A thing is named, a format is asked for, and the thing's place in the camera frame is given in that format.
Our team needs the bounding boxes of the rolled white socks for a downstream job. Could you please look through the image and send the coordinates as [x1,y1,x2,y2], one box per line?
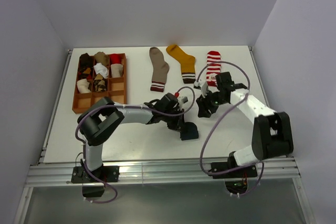
[93,63,109,79]

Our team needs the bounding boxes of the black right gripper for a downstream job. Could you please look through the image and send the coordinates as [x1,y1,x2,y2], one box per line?
[196,88,227,118]

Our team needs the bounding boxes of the rolled red socks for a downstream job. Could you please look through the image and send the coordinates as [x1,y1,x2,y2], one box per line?
[109,54,124,65]

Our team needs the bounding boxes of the rolled taupe socks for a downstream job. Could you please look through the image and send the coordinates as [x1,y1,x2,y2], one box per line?
[94,51,110,66]

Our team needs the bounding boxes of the rolled dark argyle socks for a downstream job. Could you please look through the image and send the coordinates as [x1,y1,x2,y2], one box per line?
[78,53,94,80]

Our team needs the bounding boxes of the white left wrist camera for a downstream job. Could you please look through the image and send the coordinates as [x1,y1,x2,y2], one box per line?
[174,92,188,106]

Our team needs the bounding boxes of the rolled cream socks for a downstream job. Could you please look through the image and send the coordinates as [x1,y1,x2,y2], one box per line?
[110,63,123,78]

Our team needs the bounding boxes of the red white striped sock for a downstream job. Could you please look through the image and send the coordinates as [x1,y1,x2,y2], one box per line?
[206,51,222,87]

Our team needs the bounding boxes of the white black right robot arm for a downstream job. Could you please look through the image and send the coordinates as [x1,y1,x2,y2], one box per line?
[194,72,293,177]

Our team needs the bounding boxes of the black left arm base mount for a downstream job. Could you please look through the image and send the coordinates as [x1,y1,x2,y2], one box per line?
[71,165,119,198]

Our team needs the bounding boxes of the brown argyle sock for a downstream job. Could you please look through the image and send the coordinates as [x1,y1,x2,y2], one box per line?
[93,74,108,93]

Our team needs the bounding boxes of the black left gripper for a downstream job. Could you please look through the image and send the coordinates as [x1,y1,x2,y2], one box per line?
[162,108,186,134]

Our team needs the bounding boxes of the mustard yellow sock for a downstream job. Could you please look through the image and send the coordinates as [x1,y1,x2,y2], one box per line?
[166,44,196,84]

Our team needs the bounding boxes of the navy blue sock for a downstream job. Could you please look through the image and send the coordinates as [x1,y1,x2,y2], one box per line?
[180,122,199,141]

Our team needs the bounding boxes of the aluminium frame rail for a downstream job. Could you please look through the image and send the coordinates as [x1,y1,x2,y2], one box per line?
[24,157,301,187]

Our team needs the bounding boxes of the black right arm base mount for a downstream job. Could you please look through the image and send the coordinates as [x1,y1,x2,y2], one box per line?
[209,162,258,196]

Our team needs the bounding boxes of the taupe sock with striped cuff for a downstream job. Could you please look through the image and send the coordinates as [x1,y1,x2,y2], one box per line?
[149,47,170,92]

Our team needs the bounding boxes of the wooden compartment tray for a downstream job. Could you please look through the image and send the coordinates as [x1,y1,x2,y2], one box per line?
[72,52,127,114]

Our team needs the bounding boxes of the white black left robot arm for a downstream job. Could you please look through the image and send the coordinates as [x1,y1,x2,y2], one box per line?
[78,93,188,182]

